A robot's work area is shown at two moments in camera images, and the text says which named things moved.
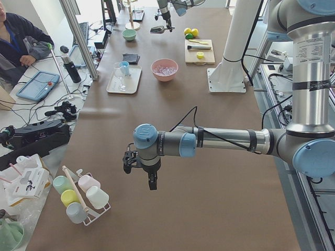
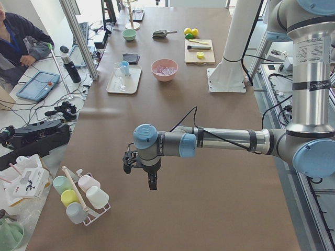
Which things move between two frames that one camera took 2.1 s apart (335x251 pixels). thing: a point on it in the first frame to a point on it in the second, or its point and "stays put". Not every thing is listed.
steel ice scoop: [157, 29] to [162, 34]
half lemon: [200, 55] stays put
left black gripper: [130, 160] stays put
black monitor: [108, 12] stays put
